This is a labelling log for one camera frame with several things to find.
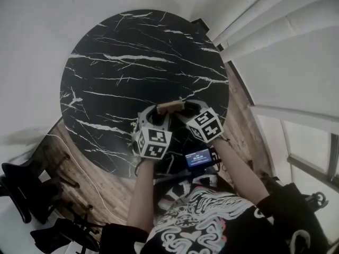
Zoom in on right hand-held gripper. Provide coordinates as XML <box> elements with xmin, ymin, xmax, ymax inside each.
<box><xmin>175</xmin><ymin>99</ymin><xmax>224</xmax><ymax>144</ymax></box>

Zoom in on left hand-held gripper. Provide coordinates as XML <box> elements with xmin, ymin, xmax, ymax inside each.
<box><xmin>131</xmin><ymin>104</ymin><xmax>173</xmax><ymax>160</ymax></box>

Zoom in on white printed card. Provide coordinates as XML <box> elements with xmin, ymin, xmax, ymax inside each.
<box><xmin>156</xmin><ymin>101</ymin><xmax>186</xmax><ymax>114</ymax></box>

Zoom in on person's right forearm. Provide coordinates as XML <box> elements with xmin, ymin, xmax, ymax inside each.
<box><xmin>211</xmin><ymin>137</ymin><xmax>271</xmax><ymax>204</ymax></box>

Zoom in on person's left forearm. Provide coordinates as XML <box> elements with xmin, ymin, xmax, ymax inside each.
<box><xmin>126</xmin><ymin>158</ymin><xmax>156</xmax><ymax>233</ymax></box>

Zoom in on round black marble table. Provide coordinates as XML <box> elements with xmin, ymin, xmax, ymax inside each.
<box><xmin>59</xmin><ymin>9</ymin><xmax>230</xmax><ymax>180</ymax></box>

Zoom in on small black screen device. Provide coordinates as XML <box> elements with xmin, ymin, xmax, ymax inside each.
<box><xmin>184</xmin><ymin>149</ymin><xmax>213</xmax><ymax>172</ymax></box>

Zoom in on black printed shirt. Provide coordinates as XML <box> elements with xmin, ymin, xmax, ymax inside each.
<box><xmin>99</xmin><ymin>174</ymin><xmax>332</xmax><ymax>254</ymax></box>

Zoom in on thin white pipe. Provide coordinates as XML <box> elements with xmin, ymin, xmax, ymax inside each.
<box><xmin>212</xmin><ymin>0</ymin><xmax>286</xmax><ymax>41</ymax></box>
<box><xmin>218</xmin><ymin>0</ymin><xmax>339</xmax><ymax>50</ymax></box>

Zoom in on thick white pipe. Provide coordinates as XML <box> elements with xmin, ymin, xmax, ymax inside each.
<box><xmin>221</xmin><ymin>0</ymin><xmax>339</xmax><ymax>64</ymax></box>

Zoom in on black framed window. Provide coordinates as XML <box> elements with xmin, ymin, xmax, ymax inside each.
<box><xmin>280</xmin><ymin>119</ymin><xmax>339</xmax><ymax>186</ymax></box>

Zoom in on black office chair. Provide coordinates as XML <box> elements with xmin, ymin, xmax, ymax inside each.
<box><xmin>0</xmin><ymin>162</ymin><xmax>101</xmax><ymax>254</ymax></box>

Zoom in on black headphones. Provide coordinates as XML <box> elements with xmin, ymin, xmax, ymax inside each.
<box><xmin>304</xmin><ymin>191</ymin><xmax>329</xmax><ymax>209</ymax></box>

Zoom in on white floor cable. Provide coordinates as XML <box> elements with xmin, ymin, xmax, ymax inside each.
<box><xmin>47</xmin><ymin>133</ymin><xmax>128</xmax><ymax>225</ymax></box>

